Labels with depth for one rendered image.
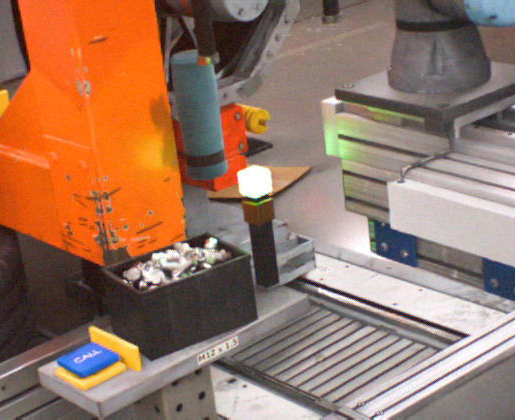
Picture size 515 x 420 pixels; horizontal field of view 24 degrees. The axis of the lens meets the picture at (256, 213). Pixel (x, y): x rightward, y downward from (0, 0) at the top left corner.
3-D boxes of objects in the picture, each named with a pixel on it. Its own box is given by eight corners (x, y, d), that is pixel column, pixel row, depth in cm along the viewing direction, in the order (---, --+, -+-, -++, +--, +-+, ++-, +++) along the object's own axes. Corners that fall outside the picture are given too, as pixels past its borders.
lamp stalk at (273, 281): (268, 280, 207) (254, 168, 200) (281, 284, 205) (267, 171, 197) (254, 287, 205) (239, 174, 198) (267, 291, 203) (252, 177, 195)
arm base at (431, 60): (513, 72, 176) (509, 5, 172) (442, 99, 168) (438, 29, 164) (436, 60, 187) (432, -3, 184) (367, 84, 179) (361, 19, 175)
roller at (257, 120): (198, 114, 296) (194, 91, 294) (279, 131, 274) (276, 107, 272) (179, 120, 292) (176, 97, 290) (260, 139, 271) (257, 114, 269)
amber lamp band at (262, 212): (260, 214, 203) (258, 192, 202) (276, 219, 200) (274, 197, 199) (243, 222, 201) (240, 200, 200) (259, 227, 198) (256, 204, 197)
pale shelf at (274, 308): (245, 286, 213) (243, 270, 212) (311, 310, 201) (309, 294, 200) (40, 385, 188) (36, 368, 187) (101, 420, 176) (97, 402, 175)
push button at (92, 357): (95, 353, 188) (93, 340, 187) (121, 366, 183) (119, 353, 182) (58, 371, 184) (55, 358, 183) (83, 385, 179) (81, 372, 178)
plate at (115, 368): (97, 355, 189) (96, 349, 188) (126, 370, 183) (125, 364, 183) (54, 375, 184) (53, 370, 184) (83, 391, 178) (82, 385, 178)
